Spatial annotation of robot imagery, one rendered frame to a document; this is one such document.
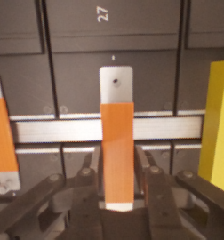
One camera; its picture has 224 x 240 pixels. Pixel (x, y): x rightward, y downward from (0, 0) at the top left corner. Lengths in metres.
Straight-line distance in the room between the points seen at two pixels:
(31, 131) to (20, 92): 0.05
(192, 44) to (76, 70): 0.13
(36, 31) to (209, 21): 0.18
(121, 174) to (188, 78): 0.13
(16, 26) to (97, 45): 0.08
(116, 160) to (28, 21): 0.16
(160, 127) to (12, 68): 0.19
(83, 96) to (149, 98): 0.08
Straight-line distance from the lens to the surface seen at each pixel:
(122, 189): 0.17
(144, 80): 0.21
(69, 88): 0.21
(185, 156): 0.25
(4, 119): 0.24
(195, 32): 0.21
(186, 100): 0.22
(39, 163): 0.25
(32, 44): 0.21
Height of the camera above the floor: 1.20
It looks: 75 degrees down
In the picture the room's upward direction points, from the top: 180 degrees clockwise
